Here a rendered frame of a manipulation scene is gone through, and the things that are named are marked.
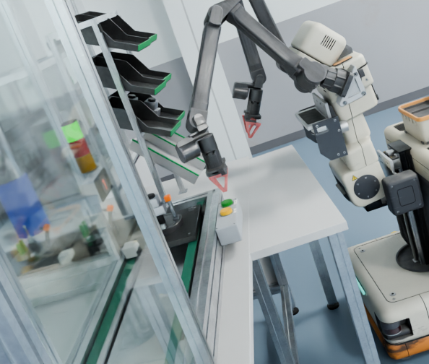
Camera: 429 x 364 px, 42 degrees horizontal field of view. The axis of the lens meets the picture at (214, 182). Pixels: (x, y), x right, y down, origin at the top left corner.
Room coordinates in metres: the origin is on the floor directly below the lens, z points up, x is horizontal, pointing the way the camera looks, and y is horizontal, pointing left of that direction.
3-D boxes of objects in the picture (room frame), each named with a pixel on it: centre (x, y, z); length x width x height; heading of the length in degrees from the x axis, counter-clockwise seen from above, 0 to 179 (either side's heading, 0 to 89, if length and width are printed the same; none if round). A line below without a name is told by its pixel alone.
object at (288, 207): (2.02, -0.01, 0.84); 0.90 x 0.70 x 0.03; 177
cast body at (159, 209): (1.74, 0.22, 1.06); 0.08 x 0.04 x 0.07; 81
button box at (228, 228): (1.70, 0.00, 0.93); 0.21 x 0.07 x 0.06; 170
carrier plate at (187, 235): (1.73, 0.21, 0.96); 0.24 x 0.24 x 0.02; 80
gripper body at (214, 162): (1.77, -0.02, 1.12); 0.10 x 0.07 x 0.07; 171
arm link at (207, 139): (1.76, -0.01, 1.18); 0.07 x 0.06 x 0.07; 108
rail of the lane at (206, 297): (1.52, 0.09, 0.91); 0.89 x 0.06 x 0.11; 170
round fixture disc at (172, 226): (1.73, 0.21, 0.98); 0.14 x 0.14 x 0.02
